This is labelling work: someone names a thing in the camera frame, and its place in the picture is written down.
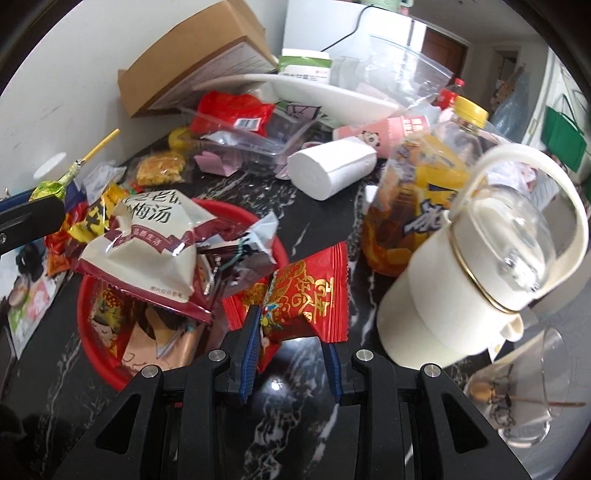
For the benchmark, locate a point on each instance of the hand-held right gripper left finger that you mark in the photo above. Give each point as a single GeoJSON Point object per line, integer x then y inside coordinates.
{"type": "Point", "coordinates": [249, 355]}

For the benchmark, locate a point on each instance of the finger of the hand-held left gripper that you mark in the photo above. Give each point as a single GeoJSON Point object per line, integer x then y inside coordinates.
{"type": "Point", "coordinates": [32, 221]}
{"type": "Point", "coordinates": [16, 198]}

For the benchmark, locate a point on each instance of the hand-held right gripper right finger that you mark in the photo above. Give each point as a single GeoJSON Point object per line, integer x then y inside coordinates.
{"type": "Point", "coordinates": [333, 369]}

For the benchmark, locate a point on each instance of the gold lollipop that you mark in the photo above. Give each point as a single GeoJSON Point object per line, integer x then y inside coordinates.
{"type": "Point", "coordinates": [51, 189]}

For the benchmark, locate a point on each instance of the yellow snack packet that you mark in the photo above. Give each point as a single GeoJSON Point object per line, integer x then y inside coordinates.
{"type": "Point", "coordinates": [92, 221]}

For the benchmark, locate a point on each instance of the red cartoon candy packet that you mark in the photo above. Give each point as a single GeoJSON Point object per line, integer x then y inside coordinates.
{"type": "Point", "coordinates": [300, 295]}
{"type": "Point", "coordinates": [108, 318]}

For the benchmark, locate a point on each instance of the brown cake snack packet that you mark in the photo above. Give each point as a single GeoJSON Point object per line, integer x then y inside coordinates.
{"type": "Point", "coordinates": [152, 334]}

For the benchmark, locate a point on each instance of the maroon white snack packet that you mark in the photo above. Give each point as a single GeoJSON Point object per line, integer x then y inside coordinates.
{"type": "Point", "coordinates": [147, 258]}

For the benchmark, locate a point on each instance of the red plastic basket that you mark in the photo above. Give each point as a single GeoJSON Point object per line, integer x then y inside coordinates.
{"type": "Point", "coordinates": [106, 364]}

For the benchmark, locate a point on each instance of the black hair clip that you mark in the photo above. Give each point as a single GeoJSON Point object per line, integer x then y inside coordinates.
{"type": "Point", "coordinates": [28, 258]}

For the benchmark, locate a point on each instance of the pile of red candy sachets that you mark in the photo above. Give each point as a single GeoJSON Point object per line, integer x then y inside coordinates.
{"type": "Point", "coordinates": [69, 258]}

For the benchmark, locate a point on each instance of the white small packet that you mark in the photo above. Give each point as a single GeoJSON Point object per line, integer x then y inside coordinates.
{"type": "Point", "coordinates": [105, 177]}

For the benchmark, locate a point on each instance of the green pink wipes packet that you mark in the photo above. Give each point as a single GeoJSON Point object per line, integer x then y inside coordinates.
{"type": "Point", "coordinates": [30, 314]}

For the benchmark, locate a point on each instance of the yellow cracker packet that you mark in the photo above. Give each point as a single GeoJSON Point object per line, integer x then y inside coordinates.
{"type": "Point", "coordinates": [159, 170]}

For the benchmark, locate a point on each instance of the yellow round object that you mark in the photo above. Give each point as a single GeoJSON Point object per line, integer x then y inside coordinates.
{"type": "Point", "coordinates": [179, 138]}

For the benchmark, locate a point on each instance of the white small block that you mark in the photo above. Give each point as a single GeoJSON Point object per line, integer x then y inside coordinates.
{"type": "Point", "coordinates": [371, 194]}

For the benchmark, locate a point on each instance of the glass mug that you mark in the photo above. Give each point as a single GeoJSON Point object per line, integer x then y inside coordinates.
{"type": "Point", "coordinates": [517, 397]}

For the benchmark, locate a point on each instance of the pink small box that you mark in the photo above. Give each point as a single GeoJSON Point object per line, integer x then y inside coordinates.
{"type": "Point", "coordinates": [214, 164]}

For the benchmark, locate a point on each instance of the orange drink bottle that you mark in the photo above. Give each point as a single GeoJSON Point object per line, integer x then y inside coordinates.
{"type": "Point", "coordinates": [415, 194]}

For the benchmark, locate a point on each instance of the toilet paper roll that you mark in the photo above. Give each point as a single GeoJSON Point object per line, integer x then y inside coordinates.
{"type": "Point", "coordinates": [332, 168]}

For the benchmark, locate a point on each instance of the clear plastic container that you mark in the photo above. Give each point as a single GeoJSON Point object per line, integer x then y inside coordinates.
{"type": "Point", "coordinates": [258, 138]}

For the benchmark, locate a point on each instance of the thin stir stick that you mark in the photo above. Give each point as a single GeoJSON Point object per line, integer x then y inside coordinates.
{"type": "Point", "coordinates": [549, 400]}

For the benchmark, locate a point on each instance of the cardboard box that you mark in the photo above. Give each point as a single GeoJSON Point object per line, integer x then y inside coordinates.
{"type": "Point", "coordinates": [194, 60]}

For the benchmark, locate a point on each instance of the red plastic bag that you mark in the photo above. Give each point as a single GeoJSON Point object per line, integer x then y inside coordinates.
{"type": "Point", "coordinates": [231, 113]}

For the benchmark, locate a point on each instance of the pink panda cup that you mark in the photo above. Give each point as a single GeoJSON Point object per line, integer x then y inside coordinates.
{"type": "Point", "coordinates": [383, 134]}

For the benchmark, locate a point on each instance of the white plate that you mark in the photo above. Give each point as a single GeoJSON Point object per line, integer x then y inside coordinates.
{"type": "Point", "coordinates": [332, 97]}

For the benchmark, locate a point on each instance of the green white box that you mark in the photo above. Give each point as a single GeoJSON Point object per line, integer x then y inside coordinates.
{"type": "Point", "coordinates": [304, 67]}

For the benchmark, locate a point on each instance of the red cola bottle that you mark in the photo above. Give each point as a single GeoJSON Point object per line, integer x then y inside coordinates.
{"type": "Point", "coordinates": [450, 94]}

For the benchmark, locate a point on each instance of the clear zip bag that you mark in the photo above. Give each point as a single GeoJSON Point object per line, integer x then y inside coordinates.
{"type": "Point", "coordinates": [401, 69]}

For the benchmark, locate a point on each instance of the blue plastic bag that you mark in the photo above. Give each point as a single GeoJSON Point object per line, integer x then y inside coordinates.
{"type": "Point", "coordinates": [510, 101]}

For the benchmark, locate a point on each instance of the green tote bag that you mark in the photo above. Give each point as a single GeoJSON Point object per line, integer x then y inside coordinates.
{"type": "Point", "coordinates": [563, 138]}

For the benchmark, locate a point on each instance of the white refrigerator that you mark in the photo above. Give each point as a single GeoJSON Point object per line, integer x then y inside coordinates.
{"type": "Point", "coordinates": [318, 32]}

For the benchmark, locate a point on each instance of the brown door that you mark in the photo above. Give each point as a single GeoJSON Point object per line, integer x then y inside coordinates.
{"type": "Point", "coordinates": [443, 55]}

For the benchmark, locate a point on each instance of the green electric kettle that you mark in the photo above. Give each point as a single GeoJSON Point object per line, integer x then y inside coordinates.
{"type": "Point", "coordinates": [385, 5]}

